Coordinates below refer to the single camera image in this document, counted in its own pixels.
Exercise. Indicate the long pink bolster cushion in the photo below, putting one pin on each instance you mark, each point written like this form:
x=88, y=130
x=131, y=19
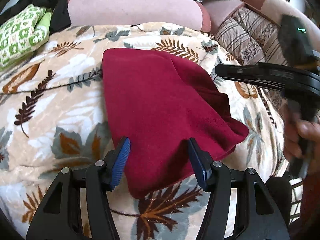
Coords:
x=135, y=7

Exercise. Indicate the pink padded headboard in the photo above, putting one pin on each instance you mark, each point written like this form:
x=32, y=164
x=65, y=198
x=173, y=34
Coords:
x=270, y=5

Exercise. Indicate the leaf printed blanket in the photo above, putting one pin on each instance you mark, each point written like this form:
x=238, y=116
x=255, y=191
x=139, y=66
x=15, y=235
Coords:
x=62, y=100

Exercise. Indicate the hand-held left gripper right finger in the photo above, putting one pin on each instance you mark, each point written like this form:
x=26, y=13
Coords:
x=197, y=162

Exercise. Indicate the green checked pillow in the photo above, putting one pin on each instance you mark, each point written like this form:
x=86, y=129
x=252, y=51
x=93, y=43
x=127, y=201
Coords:
x=17, y=35

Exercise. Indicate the person's right forearm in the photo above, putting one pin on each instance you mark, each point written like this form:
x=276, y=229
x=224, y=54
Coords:
x=311, y=197

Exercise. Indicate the short pink bolster cushion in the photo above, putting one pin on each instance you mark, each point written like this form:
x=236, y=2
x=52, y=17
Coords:
x=220, y=12

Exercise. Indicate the black garment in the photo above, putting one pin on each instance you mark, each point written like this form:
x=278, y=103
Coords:
x=58, y=10

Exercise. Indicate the person's right hand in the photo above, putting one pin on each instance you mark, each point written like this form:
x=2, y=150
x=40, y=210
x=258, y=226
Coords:
x=306, y=130

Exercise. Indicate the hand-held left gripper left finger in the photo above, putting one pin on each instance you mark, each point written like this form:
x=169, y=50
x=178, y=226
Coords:
x=121, y=165

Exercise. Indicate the red knit sweater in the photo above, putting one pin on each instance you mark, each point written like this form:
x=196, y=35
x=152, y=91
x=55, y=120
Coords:
x=155, y=100

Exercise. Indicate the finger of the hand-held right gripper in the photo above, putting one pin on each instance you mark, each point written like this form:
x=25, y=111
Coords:
x=250, y=73

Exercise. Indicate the striped brown quilt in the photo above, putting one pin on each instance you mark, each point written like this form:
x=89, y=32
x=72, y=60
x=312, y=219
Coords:
x=250, y=35

